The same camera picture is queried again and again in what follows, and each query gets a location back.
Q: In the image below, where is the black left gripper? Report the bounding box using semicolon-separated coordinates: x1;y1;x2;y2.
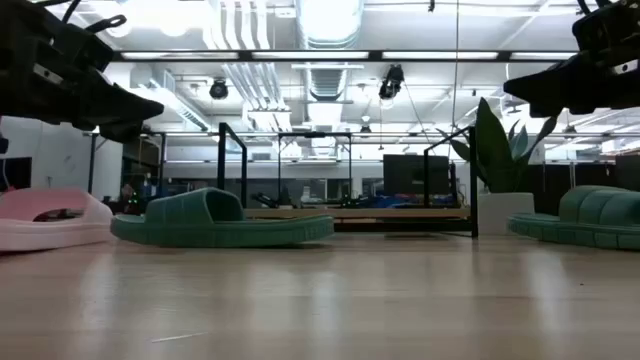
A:
0;0;165;144

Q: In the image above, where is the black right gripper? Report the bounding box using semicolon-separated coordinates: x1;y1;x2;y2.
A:
503;0;640;119

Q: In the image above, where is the green rubber slide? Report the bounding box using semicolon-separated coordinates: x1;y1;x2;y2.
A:
507;184;640;251
109;187;335;249

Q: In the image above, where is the pink rubber slide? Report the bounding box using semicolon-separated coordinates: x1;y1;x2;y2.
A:
0;187;114;253

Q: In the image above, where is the dark background storage rack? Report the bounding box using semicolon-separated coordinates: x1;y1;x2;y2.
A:
87;132;167;201

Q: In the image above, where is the person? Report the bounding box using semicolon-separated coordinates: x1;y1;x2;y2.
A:
118;182;140;205

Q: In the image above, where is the green snake plant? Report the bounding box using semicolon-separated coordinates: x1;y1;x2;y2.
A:
434;97;560;195

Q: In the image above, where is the round black ceiling fixture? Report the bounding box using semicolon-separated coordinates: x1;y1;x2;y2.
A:
208;78;230;101

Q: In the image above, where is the plain white plant pot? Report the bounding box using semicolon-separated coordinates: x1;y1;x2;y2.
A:
477;191;536;236

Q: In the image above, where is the black background monitor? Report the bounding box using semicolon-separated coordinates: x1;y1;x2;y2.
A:
382;154;451;197

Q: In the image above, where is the black overhead light bar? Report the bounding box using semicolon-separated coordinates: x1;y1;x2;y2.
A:
112;49;581;63

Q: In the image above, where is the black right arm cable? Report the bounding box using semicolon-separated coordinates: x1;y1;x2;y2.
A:
576;0;614;16

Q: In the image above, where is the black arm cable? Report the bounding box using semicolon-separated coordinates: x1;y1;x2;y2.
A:
576;0;614;16
59;0;84;25

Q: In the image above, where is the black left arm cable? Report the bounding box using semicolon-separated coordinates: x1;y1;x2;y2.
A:
59;0;84;25

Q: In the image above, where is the dark rectangular wall panel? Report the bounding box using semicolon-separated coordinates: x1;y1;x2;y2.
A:
0;156;33;192

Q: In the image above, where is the black frame wooden shoe shelf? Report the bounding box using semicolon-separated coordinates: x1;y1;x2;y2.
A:
217;122;480;239

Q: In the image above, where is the black overhead camera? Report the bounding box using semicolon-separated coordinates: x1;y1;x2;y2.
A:
377;63;406;101

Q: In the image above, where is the black background station frame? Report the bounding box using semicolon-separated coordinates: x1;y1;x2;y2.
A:
277;130;353;204

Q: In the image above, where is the silver ceiling air duct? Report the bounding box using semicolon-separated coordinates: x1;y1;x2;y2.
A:
294;0;366;50

